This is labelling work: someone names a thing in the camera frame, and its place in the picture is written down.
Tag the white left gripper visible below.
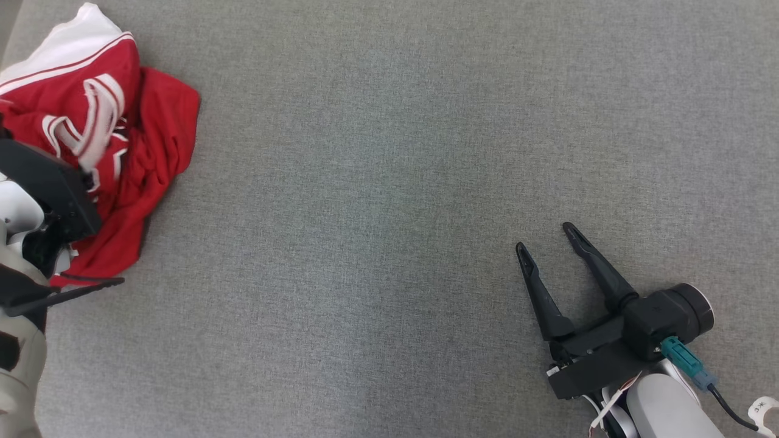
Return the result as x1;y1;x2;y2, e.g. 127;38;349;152
0;179;125;318

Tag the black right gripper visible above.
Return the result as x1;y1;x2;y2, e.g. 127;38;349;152
515;221;664;400

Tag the red shorts white stripe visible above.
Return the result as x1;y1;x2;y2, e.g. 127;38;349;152
49;66;201;288

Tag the red jersey black lettering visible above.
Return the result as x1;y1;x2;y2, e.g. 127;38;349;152
0;2;142;183

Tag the grey fabric sofa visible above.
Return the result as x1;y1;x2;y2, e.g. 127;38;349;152
0;0;779;438

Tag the white cable tag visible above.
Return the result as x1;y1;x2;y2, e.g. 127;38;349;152
747;395;779;429

